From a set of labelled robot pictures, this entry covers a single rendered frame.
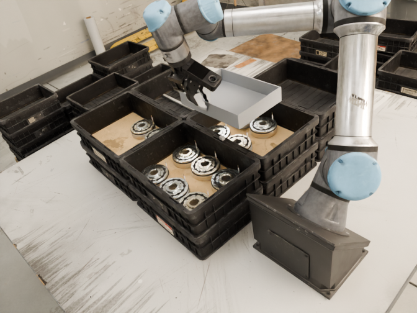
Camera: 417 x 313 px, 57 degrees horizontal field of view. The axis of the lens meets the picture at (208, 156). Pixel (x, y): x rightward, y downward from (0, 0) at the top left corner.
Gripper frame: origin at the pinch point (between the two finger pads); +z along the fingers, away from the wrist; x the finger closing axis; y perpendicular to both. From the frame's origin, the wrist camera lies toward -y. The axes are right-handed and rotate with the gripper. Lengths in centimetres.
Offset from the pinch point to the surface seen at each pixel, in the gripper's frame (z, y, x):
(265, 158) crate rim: 15.2, -19.1, 1.8
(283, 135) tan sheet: 31.3, -9.8, -18.7
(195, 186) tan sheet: 20.6, -0.1, 18.7
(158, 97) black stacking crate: 30, 57, -15
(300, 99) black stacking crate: 38, -2, -43
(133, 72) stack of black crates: 80, 160, -58
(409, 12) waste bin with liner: 122, 19, -216
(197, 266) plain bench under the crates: 28, -14, 39
